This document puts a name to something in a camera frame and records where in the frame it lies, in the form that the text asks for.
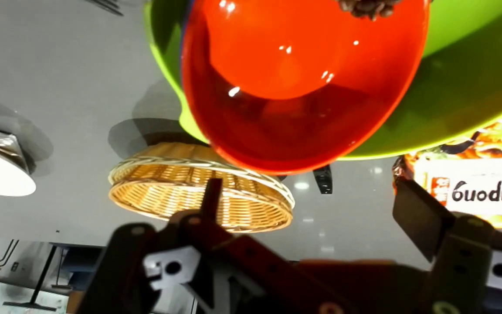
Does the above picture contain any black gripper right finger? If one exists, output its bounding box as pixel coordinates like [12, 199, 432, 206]
[392, 170, 502, 314]

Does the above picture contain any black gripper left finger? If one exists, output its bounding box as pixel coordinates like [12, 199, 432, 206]
[80, 177, 346, 314]

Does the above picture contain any red bowl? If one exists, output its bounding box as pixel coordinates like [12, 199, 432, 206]
[179, 0, 432, 178]

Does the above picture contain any small coffee bean heap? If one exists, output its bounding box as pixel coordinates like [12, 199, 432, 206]
[336, 0, 404, 23]

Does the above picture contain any green bowl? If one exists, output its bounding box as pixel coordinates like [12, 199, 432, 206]
[141, 0, 502, 163]

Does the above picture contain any orange snack bag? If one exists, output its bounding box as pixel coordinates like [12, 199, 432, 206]
[404, 105, 502, 236]

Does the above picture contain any woven wicker basket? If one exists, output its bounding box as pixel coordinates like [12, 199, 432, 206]
[106, 142, 296, 236]

